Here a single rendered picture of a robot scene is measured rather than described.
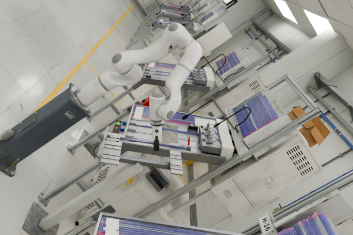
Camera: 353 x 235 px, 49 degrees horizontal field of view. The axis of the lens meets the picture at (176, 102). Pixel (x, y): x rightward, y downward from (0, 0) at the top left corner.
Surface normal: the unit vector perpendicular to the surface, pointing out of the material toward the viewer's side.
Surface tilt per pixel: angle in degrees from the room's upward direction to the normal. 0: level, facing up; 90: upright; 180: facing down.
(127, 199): 90
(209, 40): 90
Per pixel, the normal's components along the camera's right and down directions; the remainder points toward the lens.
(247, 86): 0.00, 0.36
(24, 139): 0.19, 0.59
